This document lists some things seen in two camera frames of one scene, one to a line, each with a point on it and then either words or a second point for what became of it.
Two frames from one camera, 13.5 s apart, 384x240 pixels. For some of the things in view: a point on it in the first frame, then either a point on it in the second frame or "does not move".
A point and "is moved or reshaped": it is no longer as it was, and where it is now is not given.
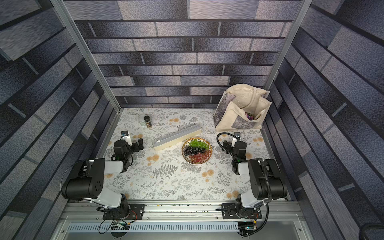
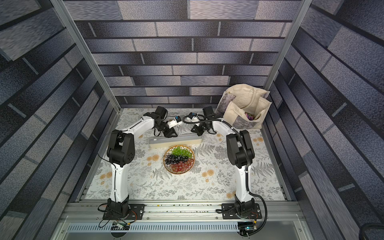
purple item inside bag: (249, 117) does not move
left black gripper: (135, 145) → (169, 133)
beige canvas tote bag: (241, 106) does not move
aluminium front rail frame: (78, 220) does not move
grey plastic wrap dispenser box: (176, 137) is moved or reshaped
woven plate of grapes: (196, 150) → (179, 159)
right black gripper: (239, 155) → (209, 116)
